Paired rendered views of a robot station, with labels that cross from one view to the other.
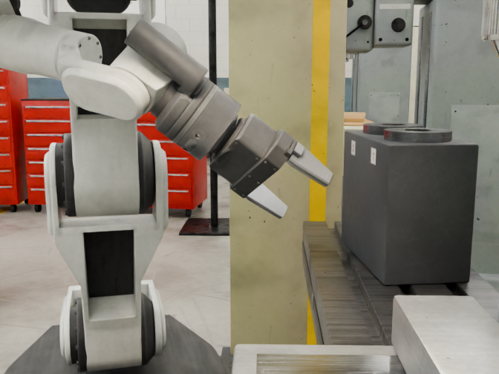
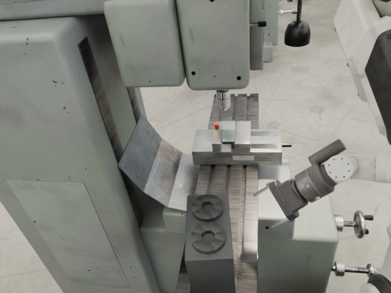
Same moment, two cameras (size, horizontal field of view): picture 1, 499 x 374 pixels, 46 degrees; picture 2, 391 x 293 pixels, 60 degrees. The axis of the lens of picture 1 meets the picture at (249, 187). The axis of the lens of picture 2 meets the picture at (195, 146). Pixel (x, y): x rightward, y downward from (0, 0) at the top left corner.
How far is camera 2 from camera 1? 158 cm
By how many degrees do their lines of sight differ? 130
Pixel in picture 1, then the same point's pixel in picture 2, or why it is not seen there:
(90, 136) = not seen: outside the picture
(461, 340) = (244, 131)
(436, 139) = (203, 196)
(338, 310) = (252, 212)
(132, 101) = not seen: hidden behind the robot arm
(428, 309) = (245, 138)
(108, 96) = not seen: hidden behind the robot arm
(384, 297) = (233, 221)
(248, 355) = (278, 147)
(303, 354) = (268, 148)
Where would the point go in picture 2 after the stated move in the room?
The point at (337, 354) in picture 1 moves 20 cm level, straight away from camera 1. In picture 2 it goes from (261, 148) to (254, 185)
